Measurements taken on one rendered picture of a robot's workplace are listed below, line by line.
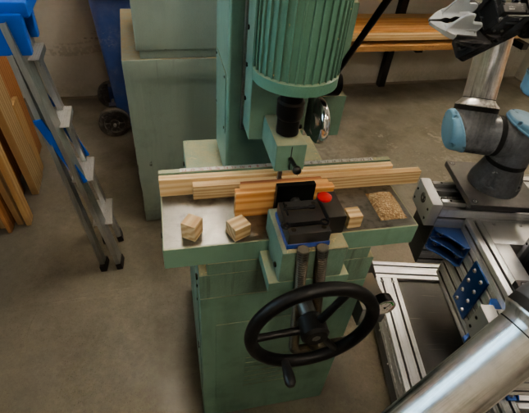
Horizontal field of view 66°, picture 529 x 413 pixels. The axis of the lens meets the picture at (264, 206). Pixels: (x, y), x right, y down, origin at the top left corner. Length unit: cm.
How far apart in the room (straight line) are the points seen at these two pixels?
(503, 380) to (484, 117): 81
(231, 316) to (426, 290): 100
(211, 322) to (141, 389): 67
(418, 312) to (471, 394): 118
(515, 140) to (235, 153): 77
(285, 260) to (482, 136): 71
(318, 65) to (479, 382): 56
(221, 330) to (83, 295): 98
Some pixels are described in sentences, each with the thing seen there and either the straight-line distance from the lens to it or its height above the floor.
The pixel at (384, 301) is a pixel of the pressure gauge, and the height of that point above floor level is 69.
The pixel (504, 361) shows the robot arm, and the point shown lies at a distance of 62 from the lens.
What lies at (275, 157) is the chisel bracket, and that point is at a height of 104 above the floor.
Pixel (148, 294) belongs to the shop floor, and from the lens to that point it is 195.
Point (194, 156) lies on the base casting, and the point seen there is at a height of 80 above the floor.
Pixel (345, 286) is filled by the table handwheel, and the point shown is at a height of 95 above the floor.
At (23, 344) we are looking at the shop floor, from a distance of 195.
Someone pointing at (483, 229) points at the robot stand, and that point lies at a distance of 142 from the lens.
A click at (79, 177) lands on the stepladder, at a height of 55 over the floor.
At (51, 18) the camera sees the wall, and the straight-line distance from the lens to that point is 330.
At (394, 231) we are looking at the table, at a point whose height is 89.
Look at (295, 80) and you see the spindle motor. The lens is 78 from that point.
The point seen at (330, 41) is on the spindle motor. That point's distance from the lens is 78.
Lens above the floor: 155
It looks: 42 degrees down
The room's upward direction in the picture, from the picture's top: 6 degrees clockwise
